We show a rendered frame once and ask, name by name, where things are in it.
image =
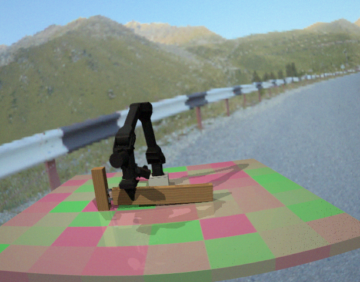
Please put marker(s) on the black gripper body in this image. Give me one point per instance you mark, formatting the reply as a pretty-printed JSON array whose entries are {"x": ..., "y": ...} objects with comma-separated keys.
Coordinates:
[{"x": 128, "y": 174}]

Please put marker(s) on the brown wooden post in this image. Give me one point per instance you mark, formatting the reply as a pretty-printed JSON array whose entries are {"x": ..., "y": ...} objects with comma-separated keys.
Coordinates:
[{"x": 101, "y": 188}]

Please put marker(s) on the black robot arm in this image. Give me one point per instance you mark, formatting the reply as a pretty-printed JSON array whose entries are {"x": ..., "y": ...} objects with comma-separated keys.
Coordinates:
[{"x": 123, "y": 150}]

